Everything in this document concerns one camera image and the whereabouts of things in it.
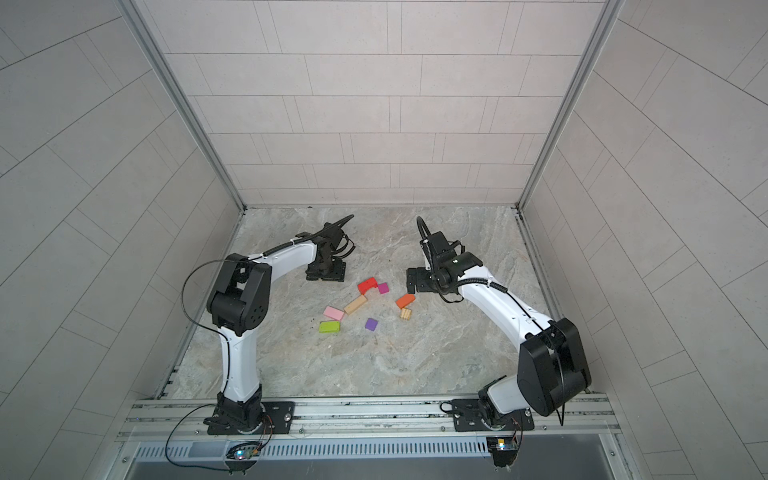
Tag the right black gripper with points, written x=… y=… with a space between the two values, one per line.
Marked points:
x=420 y=280

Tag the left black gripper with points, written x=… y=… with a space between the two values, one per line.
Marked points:
x=340 y=273

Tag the natural wood long block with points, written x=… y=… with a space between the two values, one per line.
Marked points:
x=355 y=304

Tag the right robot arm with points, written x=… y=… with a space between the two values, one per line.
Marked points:
x=551 y=367

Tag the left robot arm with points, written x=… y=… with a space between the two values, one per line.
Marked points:
x=239 y=303

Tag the red wood block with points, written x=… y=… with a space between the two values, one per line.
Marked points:
x=366 y=285

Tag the pink wood block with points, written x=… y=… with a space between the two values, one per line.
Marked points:
x=333 y=314

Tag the orange wood block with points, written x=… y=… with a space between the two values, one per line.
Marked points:
x=405 y=300

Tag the green wood block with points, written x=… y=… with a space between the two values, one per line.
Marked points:
x=329 y=327

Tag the right circuit board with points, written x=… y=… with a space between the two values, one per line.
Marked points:
x=497 y=445

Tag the circuit board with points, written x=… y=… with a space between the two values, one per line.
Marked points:
x=246 y=451
x=497 y=445

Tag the left circuit board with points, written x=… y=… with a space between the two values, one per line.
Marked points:
x=246 y=451

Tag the aluminium mounting rail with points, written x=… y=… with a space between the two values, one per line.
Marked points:
x=370 y=417

